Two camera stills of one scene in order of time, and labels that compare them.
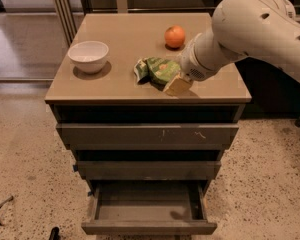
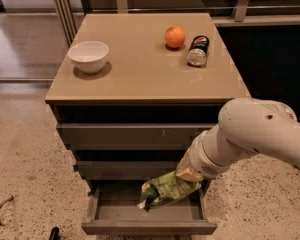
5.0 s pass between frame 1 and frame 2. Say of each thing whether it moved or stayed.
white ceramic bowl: stayed
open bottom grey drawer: stayed
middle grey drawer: stayed
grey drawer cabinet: stayed
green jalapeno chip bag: moved
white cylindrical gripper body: moved
